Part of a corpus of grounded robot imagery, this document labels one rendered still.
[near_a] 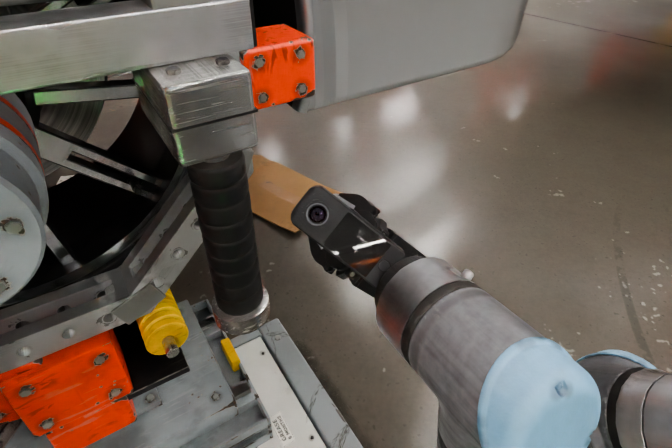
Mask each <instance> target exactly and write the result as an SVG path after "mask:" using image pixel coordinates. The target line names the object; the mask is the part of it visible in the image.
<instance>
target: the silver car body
mask: <svg viewBox="0 0 672 448"><path fill-rule="evenodd" d="M527 3H528V0H311V6H312V18H313V36H314V61H315V95H314V96H312V97H310V103H309V105H308V108H307V109H308V111H311V110H315V109H319V108H323V107H326V106H330V105H334V104H338V103H342V102H345V101H349V100H353V99H357V98H360V97H364V96H368V95H372V94H376V93H379V92H383V91H387V90H391V89H395V88H398V87H402V86H406V85H410V84H414V83H417V82H421V81H425V80H429V79H433V78H436V77H440V76H444V75H448V74H452V73H455V72H459V71H463V70H467V69H470V68H474V67H478V66H481V65H485V64H487V63H490V62H492V61H494V60H497V59H499V58H501V57H502V56H503V55H505V54H506V53H507V52H508V51H509V50H511V48H512V47H513V46H514V44H515V42H516V40H517V37H518V35H519V32H520V29H521V25H522V21H523V18H524V14H525V10H526V7H527Z"/></svg>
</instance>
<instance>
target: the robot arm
mask: <svg viewBox="0 0 672 448"><path fill-rule="evenodd" d="M379 213H380V210H379V209H378V208H376V207H375V206H374V205H373V204H372V203H371V202H370V201H368V200H367V199H366V198H365V197H363V196H361V195H359V194H353V193H340V194H332V193H331V192H330V191H328V190H327V189H326V188H325V187H323V186H320V185H315V186H312V187H311V188H310V189H309V190H308V191H307V192H306V193H305V195H304V196H303V197H302V198H301V200H300V201H299V202H298V204H297V205H296V206H295V207H294V209H293V210H292V213H291V222H292V224H293V225H294V226H295V227H297V228H298V229H299V230H301V231H302V232H303V233H305V234H306V235H307V236H308V238H309V244H310V250H311V254H312V256H313V258H314V260H315V261H316V262H317V263H319V264H320V265H322V266H323V268H324V270H325V271H326V272H327V273H329V274H332V273H333V272H334V271H335V270H337V271H336V276H337V277H339V278H341V279H342V280H344V279H346V278H349V280H350V281H351V283H352V285H353V286H355V287H357V288H358V289H360V290H362V291H364V292H365V293H367V294H369V295H370V296H372V297H374V298H375V306H376V321H377V324H378V327H379V329H380V331H381V332H382V333H383V335H384V336H385V337H386V338H387V339H388V340H389V342H390V343H391V344H392V345H393V346H394V347H395V349H396V350H397V351H398V352H399V353H400V354H401V356H402V357H403V358H404V359H405V360H406V361H407V363H409V365H410V366H411V367H412V368H413V369H414V371H415V372H416V373H417V374H418V375H419V376H420V378H421V379H422V380H423V381H424V382H425V384H426V385H427V386H428V387H429V388H430V390H431V391H432V392H433V393H434V394H435V395H436V397H437V399H438V402H439V405H438V424H437V448H672V373H666V372H664V371H662V370H659V369H657V368H656V367H654V366H653V365H652V364H650V363H649V362H648V361H646V360H644V359H643V358H640V357H638V356H636V355H634V354H632V353H629V352H626V351H622V350H603V351H600V352H597V353H592V354H589V355H586V356H584V357H582V358H580V359H578V360H577V361H576V362H575V361H574V360H573V359H572V357H571V356H570V355H569V353H568V352H567V351H566V350H565V349H564V348H563V347H561V346H560V345H559V344H557V343H556V342H554V341H552V340H550V339H547V338H545V337H544V336H543V335H541V334H540V333H539V332H537V331H536V330H535V329H534V328H532V327H531V326H530V325H528V324H527V323H526V322H524V321H523V320H522V319H521V318H519V317H518V316H517V315H515V314H514V313H513V312H512V311H510V310H509V309H508V308H506V307H505V306H504V305H502V304H501V303H500V302H499V301H497V300H496V299H495V298H493V297H492V296H491V295H489V294H488V293H487V292H486V291H484V290H483V289H481V288H480V287H479V286H477V285H476V284H475V283H474V282H472V281H471V279H472V278H473V277H474V274H473V272H471V271H470V270H469V269H465V270H464V271H463V272H462V273H460V272H459V271H458V270H457V269H455V268H454V267H453V266H451V265H450V264H449V263H448V262H446V261H445V260H443V259H439V258H435V257H430V258H426V256H425V255H423V254H422V253H421V252H420V251H418V250H417V249H416V248H415V247H413V246H412V245H411V244H410V243H408V242H407V241H406V240H405V239H403V238H402V237H401V236H400V235H398V234H397V233H396V232H394V231H393V230H392V229H390V228H387V227H386V226H387V223H386V222H385V221H384V220H382V219H381V218H377V216H378V214H379ZM415 255H418V256H415Z"/></svg>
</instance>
